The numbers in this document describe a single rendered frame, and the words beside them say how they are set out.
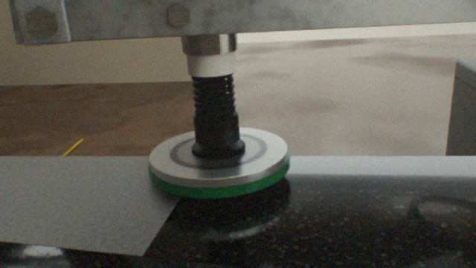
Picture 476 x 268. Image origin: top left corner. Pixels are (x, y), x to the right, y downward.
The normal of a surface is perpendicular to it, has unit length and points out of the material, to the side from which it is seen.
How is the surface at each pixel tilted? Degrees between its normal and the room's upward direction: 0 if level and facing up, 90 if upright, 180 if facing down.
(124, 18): 90
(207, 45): 90
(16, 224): 0
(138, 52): 90
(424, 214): 0
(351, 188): 0
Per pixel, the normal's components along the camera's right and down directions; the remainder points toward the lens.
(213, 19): 0.29, 0.30
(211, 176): -0.06, -0.94
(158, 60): -0.16, 0.34
